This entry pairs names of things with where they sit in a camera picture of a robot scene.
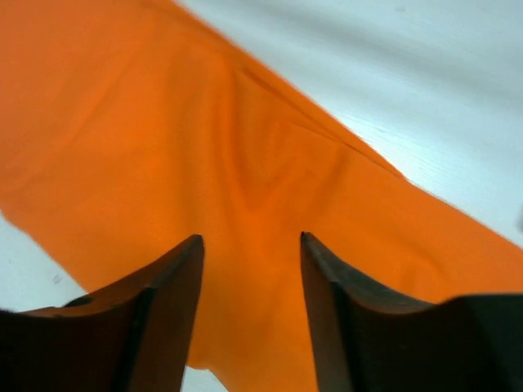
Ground orange trousers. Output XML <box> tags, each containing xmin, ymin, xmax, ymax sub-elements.
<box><xmin>1</xmin><ymin>1</ymin><xmax>522</xmax><ymax>391</ymax></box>

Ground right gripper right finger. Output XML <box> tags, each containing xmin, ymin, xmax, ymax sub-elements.
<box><xmin>300</xmin><ymin>233</ymin><xmax>522</xmax><ymax>391</ymax></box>

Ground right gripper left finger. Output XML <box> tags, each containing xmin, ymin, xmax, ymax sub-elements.
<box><xmin>1</xmin><ymin>235</ymin><xmax>203</xmax><ymax>391</ymax></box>

